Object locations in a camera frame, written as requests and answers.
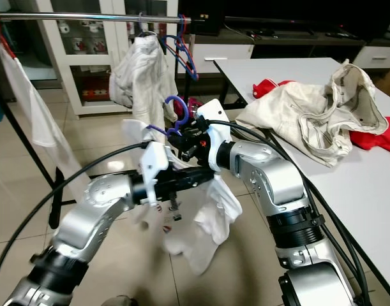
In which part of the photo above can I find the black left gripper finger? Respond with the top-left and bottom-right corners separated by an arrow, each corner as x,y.
191,166 -> 221,187

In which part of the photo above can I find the purple clothes hanger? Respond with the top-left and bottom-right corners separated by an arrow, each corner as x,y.
147,96 -> 190,138

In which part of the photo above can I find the white shirt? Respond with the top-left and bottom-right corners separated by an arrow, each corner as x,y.
123,119 -> 243,276

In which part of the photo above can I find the blue clothes hanger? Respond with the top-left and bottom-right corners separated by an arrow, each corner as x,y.
160,16 -> 200,82

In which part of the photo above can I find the red clothes hanger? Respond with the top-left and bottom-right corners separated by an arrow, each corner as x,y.
0,11 -> 9,48

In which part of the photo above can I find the magenta plastic item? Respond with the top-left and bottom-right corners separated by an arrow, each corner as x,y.
185,96 -> 205,119

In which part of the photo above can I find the red cloth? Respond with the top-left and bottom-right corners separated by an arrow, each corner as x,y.
252,78 -> 296,99
350,124 -> 390,152

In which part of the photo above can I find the white drawer unit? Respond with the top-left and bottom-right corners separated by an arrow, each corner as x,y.
191,43 -> 250,61
351,46 -> 390,69

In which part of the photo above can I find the red patterned box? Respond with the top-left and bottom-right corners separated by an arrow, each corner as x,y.
81,76 -> 117,103

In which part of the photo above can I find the beige jacket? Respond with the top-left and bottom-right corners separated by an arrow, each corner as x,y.
236,59 -> 390,168

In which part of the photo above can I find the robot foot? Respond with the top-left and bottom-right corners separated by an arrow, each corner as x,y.
100,295 -> 138,306

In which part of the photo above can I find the long white garment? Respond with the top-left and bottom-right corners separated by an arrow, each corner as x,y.
0,40 -> 87,192

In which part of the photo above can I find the white glass-door cabinet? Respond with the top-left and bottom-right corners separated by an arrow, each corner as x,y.
35,0 -> 183,117

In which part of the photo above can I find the black tv console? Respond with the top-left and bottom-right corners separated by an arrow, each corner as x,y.
179,0 -> 390,47

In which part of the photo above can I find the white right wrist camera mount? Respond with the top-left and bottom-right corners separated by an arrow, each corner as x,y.
195,99 -> 230,171

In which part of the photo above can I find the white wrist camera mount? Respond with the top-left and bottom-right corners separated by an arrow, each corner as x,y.
139,140 -> 171,206
195,99 -> 230,171

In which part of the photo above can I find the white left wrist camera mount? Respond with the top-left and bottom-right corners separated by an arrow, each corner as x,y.
139,140 -> 171,206

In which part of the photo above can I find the black clothes rack frame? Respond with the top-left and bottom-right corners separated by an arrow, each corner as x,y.
0,24 -> 192,229

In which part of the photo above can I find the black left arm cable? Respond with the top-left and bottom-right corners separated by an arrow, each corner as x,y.
0,142 -> 151,288

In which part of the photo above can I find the steel clothes rail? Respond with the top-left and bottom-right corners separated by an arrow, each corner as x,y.
0,11 -> 192,25

